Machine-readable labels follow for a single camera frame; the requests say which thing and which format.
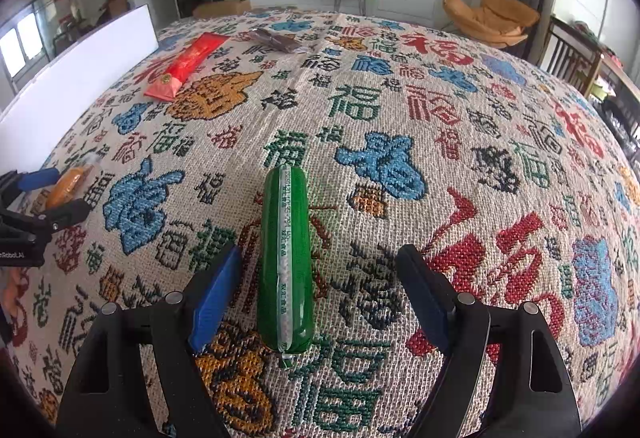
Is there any green sausage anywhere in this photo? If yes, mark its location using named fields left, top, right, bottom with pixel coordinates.
left=257, top=164, right=316, bottom=369

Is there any red snack packet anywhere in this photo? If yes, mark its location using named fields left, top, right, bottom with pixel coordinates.
left=144, top=32, right=232, bottom=102

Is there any dark dining table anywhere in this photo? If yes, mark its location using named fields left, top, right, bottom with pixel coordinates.
left=537, top=16, right=640, bottom=119

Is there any dark brown snack packet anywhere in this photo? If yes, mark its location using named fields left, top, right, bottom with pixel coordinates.
left=248, top=28, right=313, bottom=55

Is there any orange lounge chair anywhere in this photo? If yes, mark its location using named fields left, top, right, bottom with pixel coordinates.
left=442, top=0, right=541, bottom=44

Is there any window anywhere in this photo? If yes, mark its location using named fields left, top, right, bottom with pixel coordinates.
left=0, top=13, right=43, bottom=79

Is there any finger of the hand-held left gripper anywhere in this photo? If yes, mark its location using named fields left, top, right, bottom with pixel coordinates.
left=27, top=199, right=92, bottom=232
left=0, top=167, right=61, bottom=199

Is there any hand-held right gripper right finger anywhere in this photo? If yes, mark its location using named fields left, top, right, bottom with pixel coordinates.
left=396, top=243, right=583, bottom=438

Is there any printed blanket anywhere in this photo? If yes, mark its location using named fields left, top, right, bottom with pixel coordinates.
left=0, top=8, right=640, bottom=438

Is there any white box with brown bottom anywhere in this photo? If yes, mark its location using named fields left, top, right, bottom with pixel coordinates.
left=0, top=4, right=160, bottom=156

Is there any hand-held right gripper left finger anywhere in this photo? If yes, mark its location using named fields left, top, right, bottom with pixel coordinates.
left=56, top=242, right=244, bottom=438

